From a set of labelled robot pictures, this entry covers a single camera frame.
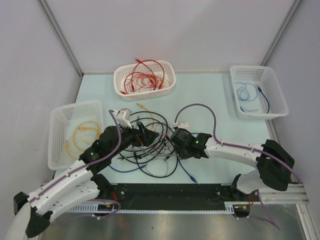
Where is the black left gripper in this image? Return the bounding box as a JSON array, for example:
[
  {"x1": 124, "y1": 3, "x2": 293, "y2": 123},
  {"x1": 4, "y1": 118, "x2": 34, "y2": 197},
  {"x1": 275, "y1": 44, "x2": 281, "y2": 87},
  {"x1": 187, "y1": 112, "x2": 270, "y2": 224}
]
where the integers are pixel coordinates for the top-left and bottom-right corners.
[{"x1": 108, "y1": 120, "x2": 159, "y2": 158}]

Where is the red ethernet cable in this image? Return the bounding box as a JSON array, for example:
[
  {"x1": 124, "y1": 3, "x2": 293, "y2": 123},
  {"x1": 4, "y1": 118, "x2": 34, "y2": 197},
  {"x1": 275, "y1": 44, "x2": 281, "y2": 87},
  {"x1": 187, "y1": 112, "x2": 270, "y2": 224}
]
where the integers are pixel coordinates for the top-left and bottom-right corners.
[
  {"x1": 129, "y1": 59, "x2": 167, "y2": 90},
  {"x1": 121, "y1": 71, "x2": 156, "y2": 95},
  {"x1": 134, "y1": 57, "x2": 157, "y2": 87}
]

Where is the white basket top centre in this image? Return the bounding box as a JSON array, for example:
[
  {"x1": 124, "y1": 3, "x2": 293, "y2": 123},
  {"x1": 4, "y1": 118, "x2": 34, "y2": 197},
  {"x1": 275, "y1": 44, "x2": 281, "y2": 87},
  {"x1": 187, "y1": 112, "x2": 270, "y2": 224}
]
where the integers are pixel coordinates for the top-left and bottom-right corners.
[{"x1": 113, "y1": 59, "x2": 176, "y2": 101}]

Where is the white basket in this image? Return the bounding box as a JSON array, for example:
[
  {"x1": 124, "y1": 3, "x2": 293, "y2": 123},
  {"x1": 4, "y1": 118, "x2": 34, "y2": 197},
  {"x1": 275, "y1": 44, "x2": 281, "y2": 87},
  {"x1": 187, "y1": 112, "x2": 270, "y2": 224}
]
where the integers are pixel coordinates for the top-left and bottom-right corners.
[
  {"x1": 47, "y1": 100, "x2": 104, "y2": 170},
  {"x1": 230, "y1": 65, "x2": 289, "y2": 120},
  {"x1": 113, "y1": 59, "x2": 176, "y2": 101}
]

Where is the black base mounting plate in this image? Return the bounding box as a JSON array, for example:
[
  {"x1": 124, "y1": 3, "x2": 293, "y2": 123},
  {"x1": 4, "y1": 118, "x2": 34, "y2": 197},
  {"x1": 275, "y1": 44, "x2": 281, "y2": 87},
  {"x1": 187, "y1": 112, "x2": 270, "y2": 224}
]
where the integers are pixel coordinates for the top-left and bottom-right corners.
[{"x1": 93, "y1": 183, "x2": 251, "y2": 211}]

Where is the white basket left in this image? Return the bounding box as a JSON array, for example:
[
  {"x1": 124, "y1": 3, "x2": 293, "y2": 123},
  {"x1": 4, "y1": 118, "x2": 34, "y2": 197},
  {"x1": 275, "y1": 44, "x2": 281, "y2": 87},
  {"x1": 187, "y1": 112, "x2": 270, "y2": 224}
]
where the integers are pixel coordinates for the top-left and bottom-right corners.
[{"x1": 47, "y1": 100, "x2": 104, "y2": 170}]

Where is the white basket right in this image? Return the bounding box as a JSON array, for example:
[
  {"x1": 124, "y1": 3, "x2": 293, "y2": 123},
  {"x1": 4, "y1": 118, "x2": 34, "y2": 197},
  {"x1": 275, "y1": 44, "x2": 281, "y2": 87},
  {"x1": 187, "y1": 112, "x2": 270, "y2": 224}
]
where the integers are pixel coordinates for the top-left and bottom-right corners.
[{"x1": 230, "y1": 65, "x2": 289, "y2": 120}]

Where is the grey ethernet cable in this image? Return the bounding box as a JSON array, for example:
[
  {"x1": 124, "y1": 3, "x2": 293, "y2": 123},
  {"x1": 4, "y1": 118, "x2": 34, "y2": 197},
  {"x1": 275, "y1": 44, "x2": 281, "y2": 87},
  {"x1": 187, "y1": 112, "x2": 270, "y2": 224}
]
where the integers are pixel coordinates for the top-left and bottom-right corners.
[{"x1": 132, "y1": 149, "x2": 181, "y2": 162}]

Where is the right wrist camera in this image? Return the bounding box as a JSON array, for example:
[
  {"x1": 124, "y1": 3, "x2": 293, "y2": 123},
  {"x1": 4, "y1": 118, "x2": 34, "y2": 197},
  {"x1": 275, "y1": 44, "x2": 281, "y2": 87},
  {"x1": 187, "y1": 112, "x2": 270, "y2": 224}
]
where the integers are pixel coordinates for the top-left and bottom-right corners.
[{"x1": 172, "y1": 121, "x2": 190, "y2": 131}]

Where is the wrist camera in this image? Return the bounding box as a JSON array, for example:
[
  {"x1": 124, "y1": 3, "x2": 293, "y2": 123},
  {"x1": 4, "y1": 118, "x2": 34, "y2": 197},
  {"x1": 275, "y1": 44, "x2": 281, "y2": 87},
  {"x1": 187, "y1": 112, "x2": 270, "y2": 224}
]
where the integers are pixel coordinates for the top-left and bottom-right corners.
[
  {"x1": 172, "y1": 121, "x2": 190, "y2": 131},
  {"x1": 111, "y1": 108, "x2": 132, "y2": 129}
]

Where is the black cable coil left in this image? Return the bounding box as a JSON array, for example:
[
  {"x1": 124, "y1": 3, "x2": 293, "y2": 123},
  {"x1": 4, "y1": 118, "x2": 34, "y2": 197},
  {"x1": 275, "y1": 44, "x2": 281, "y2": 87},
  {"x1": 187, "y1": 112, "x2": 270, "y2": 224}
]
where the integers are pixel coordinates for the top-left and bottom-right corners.
[{"x1": 117, "y1": 111, "x2": 173, "y2": 163}]

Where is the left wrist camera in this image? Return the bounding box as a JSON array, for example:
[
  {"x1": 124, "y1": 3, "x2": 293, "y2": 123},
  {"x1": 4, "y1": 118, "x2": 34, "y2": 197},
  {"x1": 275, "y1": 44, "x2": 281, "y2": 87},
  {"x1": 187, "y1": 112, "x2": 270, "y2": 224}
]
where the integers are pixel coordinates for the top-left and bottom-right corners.
[{"x1": 111, "y1": 108, "x2": 132, "y2": 129}]

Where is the yellow ethernet cable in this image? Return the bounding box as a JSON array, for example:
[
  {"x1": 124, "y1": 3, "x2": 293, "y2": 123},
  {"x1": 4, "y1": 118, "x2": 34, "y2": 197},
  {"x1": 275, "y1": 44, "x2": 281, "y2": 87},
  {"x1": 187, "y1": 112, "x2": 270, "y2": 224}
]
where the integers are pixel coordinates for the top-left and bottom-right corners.
[{"x1": 136, "y1": 102, "x2": 155, "y2": 126}]

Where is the thin black wire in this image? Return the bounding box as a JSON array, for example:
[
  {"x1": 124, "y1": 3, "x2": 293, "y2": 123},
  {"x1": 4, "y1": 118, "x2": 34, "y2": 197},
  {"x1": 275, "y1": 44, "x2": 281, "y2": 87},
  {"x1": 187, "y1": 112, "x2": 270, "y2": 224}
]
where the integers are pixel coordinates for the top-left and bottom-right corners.
[{"x1": 144, "y1": 157, "x2": 173, "y2": 177}]

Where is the blue ethernet cable right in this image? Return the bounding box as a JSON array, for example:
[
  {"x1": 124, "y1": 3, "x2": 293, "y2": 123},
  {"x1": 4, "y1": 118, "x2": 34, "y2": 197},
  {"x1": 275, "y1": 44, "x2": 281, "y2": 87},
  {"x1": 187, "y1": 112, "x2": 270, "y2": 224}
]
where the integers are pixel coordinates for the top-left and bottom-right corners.
[{"x1": 177, "y1": 159, "x2": 198, "y2": 183}]

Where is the black cable large loop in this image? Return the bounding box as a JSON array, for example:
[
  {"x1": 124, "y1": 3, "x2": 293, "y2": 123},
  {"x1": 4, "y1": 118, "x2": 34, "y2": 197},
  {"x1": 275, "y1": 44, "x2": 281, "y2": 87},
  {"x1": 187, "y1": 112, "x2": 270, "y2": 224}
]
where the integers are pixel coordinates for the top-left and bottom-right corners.
[{"x1": 136, "y1": 150, "x2": 178, "y2": 179}]

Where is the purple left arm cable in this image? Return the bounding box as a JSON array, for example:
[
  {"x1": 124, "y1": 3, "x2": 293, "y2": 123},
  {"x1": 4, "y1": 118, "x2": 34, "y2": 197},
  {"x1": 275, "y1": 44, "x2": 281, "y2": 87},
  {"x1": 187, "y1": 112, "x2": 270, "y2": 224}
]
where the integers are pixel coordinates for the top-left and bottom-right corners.
[{"x1": 27, "y1": 109, "x2": 123, "y2": 203}]

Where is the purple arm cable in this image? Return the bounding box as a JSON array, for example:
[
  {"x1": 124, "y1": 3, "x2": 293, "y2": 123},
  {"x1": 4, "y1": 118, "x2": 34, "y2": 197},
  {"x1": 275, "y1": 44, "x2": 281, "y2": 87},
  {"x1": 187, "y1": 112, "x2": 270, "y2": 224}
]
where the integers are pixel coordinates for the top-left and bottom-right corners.
[
  {"x1": 27, "y1": 109, "x2": 123, "y2": 203},
  {"x1": 174, "y1": 103, "x2": 303, "y2": 185}
]

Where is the thin red wire in basket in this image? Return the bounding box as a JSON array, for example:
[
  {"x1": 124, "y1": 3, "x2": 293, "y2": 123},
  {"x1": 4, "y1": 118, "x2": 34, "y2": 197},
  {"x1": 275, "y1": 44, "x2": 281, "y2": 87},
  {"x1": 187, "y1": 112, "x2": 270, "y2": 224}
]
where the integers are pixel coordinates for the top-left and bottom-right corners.
[{"x1": 122, "y1": 72, "x2": 171, "y2": 93}]

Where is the red ethernet cable in basket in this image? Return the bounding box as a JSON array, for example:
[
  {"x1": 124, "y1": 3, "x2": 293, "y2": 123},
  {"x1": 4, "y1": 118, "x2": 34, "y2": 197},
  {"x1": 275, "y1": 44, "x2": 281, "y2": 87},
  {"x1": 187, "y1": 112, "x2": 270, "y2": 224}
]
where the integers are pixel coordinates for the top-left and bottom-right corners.
[{"x1": 129, "y1": 59, "x2": 167, "y2": 90}]

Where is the yellow cable in left basket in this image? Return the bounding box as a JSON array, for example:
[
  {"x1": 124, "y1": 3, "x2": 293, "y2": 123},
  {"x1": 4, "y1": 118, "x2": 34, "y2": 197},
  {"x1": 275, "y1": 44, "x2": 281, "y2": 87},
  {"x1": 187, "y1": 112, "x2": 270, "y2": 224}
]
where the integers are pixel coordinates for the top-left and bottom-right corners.
[{"x1": 64, "y1": 120, "x2": 103, "y2": 161}]

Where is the thin blue wire coil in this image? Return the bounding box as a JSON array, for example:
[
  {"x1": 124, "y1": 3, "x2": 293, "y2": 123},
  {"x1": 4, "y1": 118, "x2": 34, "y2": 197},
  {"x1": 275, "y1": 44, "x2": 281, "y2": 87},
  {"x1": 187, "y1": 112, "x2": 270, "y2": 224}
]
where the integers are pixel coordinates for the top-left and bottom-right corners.
[{"x1": 236, "y1": 86, "x2": 251, "y2": 102}]

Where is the white slotted cable duct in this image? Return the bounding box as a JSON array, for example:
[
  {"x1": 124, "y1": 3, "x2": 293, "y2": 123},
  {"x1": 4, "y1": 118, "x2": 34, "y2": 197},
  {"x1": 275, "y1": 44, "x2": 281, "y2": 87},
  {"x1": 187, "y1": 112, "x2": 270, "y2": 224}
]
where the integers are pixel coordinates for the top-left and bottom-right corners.
[{"x1": 67, "y1": 202, "x2": 244, "y2": 215}]

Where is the blue ethernet cable in basket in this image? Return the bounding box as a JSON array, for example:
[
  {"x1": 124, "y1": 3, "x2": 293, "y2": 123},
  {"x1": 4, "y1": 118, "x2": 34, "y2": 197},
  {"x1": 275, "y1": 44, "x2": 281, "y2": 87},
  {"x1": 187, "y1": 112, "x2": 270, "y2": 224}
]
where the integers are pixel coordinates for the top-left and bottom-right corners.
[{"x1": 256, "y1": 86, "x2": 271, "y2": 115}]

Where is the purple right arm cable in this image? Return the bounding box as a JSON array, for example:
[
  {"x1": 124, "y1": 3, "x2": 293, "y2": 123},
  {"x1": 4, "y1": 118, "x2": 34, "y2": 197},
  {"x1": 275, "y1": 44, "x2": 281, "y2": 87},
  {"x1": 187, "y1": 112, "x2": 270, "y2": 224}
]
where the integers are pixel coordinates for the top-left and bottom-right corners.
[{"x1": 174, "y1": 103, "x2": 303, "y2": 185}]

